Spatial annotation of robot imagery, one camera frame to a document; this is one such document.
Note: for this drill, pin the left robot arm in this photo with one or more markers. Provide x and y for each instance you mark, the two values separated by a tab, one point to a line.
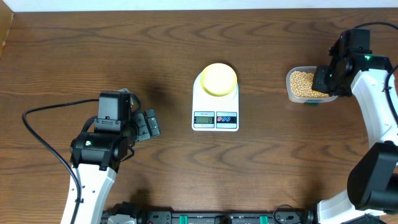
103	143

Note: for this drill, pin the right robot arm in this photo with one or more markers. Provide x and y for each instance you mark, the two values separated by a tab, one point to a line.
354	70

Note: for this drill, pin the white digital kitchen scale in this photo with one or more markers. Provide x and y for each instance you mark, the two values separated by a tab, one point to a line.
214	113

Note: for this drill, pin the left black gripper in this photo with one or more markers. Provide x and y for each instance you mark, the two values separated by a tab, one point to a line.
145	132

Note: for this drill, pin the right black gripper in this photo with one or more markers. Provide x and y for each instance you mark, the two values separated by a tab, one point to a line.
318	82

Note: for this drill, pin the clear plastic container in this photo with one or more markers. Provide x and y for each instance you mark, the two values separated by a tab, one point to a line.
295	99

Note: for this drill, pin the soybeans in container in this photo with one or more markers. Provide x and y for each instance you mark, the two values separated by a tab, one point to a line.
301	85

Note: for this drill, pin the yellow bowl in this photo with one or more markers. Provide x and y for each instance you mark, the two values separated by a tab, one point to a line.
218	79

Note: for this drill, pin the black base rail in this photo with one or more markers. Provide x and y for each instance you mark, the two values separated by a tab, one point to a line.
131	213

